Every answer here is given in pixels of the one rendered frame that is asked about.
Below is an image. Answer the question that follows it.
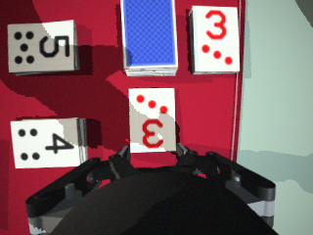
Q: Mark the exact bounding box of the dark red cloth mat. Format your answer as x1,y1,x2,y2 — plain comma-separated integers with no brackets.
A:
0,0,238,235

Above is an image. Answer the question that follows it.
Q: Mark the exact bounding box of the dark red fabric mat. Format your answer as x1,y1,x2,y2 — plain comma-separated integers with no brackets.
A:
229,0,246,163

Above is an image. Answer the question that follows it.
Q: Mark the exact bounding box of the blue card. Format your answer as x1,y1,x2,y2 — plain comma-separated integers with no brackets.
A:
120,0,178,71

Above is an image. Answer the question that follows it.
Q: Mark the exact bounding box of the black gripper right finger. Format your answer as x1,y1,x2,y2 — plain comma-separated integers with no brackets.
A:
170,143,276,228

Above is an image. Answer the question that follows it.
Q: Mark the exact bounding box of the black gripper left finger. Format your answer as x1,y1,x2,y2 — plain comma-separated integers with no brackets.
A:
25,145,141,235

